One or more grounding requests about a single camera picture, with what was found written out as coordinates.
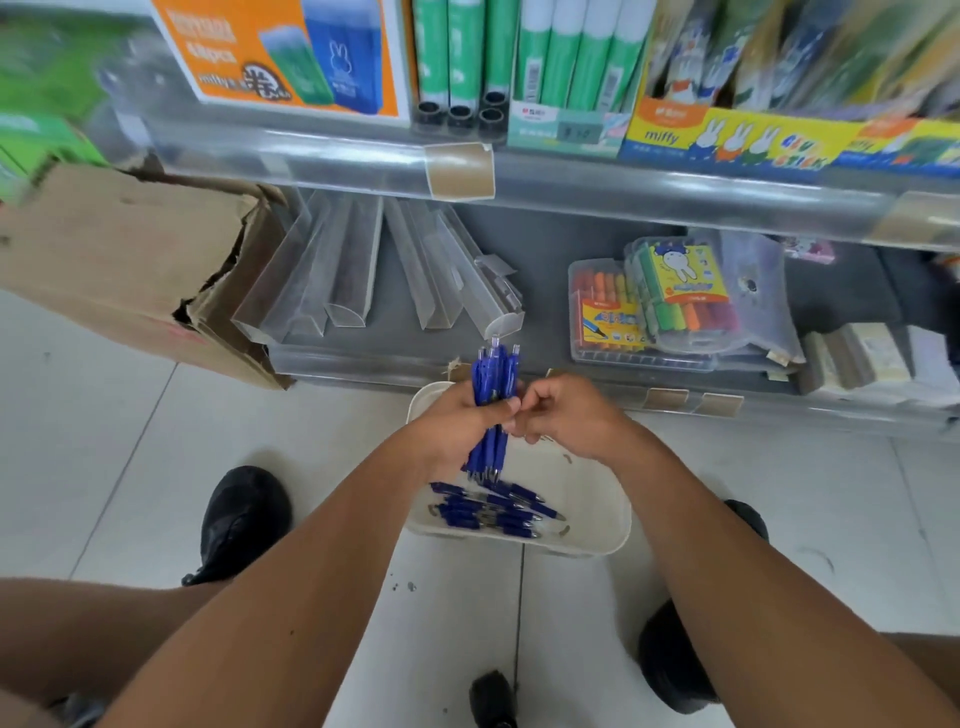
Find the clear marker tub yellow label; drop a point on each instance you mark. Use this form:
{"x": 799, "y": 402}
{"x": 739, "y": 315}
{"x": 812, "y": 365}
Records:
{"x": 686, "y": 292}

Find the yellow rabbit print display box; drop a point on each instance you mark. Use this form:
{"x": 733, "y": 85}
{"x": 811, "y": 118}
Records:
{"x": 750, "y": 142}

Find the flat clear crayon case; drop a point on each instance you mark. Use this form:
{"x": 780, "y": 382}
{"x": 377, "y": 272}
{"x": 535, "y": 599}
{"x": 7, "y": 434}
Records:
{"x": 600, "y": 330}

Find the bundle of blue pens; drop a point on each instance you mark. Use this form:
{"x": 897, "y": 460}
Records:
{"x": 493, "y": 375}

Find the row of hanging stationery packets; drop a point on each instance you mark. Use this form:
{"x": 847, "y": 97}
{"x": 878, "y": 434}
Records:
{"x": 810, "y": 52}

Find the person's right fingers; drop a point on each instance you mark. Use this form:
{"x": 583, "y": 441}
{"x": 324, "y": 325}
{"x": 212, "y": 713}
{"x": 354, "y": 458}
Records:
{"x": 529, "y": 414}

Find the clear shelf edge rail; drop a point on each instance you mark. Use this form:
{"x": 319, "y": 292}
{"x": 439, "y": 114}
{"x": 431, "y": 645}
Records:
{"x": 600, "y": 187}

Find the person's right black shoe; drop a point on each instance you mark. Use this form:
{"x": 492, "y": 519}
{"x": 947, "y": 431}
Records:
{"x": 675, "y": 660}

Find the pile of loose blue pens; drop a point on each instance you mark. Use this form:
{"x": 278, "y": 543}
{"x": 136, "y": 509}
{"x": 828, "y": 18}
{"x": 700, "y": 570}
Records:
{"x": 487, "y": 510}

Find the orange eraser display box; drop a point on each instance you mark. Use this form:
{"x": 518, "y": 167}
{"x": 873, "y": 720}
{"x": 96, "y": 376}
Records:
{"x": 247, "y": 52}

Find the stacks of pale sticky notes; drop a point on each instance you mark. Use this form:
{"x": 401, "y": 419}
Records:
{"x": 870, "y": 360}

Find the torn brown cardboard box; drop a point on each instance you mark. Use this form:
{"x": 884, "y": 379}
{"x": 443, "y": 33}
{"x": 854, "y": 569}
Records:
{"x": 120, "y": 255}

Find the person's right forearm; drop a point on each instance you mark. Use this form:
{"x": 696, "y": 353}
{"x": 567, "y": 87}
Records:
{"x": 750, "y": 600}

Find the person's black shoe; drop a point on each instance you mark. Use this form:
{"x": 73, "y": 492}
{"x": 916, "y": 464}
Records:
{"x": 240, "y": 525}
{"x": 675, "y": 660}

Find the person's leg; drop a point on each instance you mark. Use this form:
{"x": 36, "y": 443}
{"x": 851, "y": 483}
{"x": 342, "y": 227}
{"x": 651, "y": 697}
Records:
{"x": 930, "y": 656}
{"x": 90, "y": 637}

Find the person's left leg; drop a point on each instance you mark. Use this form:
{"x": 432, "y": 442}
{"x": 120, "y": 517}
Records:
{"x": 90, "y": 637}

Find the person's right leg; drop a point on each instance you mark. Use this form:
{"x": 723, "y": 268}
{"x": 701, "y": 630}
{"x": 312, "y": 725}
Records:
{"x": 930, "y": 656}

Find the person's left forearm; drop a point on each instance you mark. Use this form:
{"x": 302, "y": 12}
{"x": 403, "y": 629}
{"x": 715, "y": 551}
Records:
{"x": 300, "y": 600}

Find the heap of clear plastic strips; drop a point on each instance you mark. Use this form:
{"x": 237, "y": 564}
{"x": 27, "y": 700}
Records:
{"x": 360, "y": 262}

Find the person's left hand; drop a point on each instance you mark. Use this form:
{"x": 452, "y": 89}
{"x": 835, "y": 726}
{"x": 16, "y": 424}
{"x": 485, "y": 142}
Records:
{"x": 450, "y": 431}

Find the row of green glue sticks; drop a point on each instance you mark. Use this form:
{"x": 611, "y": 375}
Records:
{"x": 461, "y": 52}

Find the small pink packet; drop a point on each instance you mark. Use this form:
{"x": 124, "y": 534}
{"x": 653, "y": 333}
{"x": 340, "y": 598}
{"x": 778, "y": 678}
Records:
{"x": 808, "y": 250}

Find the clear plastic bag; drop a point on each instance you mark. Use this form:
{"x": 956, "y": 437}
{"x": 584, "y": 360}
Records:
{"x": 765, "y": 292}

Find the person's left thumb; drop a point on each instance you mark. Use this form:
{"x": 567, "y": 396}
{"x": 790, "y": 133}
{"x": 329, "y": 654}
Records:
{"x": 501, "y": 411}

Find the teal display box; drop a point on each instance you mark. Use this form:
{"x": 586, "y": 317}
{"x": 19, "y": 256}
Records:
{"x": 555, "y": 131}

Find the row of green white tubes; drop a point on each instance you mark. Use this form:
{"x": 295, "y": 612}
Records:
{"x": 577, "y": 52}

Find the person's right hand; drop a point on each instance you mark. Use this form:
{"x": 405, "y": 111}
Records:
{"x": 577, "y": 416}

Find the small black object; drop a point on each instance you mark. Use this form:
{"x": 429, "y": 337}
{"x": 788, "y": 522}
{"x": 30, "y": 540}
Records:
{"x": 493, "y": 701}

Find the person's left black shoe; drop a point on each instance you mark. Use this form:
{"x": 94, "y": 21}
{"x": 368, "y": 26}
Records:
{"x": 240, "y": 525}

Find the stack of green packets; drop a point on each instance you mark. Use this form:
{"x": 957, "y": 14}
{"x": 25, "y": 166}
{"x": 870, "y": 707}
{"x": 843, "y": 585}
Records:
{"x": 45, "y": 90}

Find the white plastic tray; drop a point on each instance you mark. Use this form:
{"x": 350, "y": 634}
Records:
{"x": 585, "y": 502}

